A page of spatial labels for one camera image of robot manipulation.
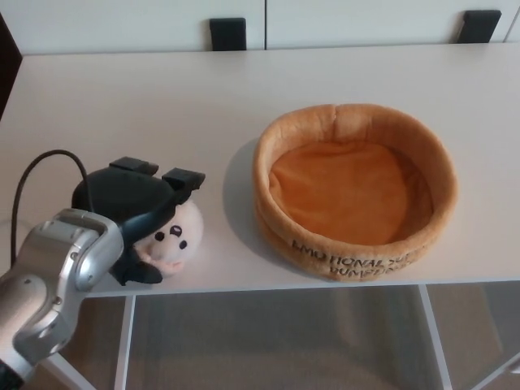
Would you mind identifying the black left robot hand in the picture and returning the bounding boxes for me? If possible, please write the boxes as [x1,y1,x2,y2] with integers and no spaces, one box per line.
[71,155,207,287]

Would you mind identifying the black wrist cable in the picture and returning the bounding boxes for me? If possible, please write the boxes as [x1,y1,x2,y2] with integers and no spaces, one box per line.
[9,149,93,263]

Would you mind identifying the white diagonal metal strut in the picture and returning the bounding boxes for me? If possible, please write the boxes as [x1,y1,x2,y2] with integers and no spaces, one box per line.
[37,348,89,390]
[490,348,520,390]

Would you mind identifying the orange round plush plate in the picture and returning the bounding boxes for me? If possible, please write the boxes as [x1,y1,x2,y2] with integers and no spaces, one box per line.
[252,103,460,283]

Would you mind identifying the white cabinet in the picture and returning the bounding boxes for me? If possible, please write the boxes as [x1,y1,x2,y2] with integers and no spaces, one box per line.
[0,0,520,55]

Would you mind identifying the white table leg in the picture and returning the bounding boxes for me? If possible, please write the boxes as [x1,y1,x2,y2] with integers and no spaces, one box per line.
[113,295,137,390]
[419,284,453,390]

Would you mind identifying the cream plush dumpling toy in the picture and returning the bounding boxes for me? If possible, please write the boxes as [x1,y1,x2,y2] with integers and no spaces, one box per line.
[136,201,206,275]

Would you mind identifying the black rectangular bracket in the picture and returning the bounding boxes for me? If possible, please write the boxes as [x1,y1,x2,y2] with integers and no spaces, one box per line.
[208,17,248,52]
[462,9,503,44]

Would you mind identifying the dark brown furniture panel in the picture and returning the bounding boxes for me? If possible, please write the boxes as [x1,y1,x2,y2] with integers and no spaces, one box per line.
[0,11,22,121]

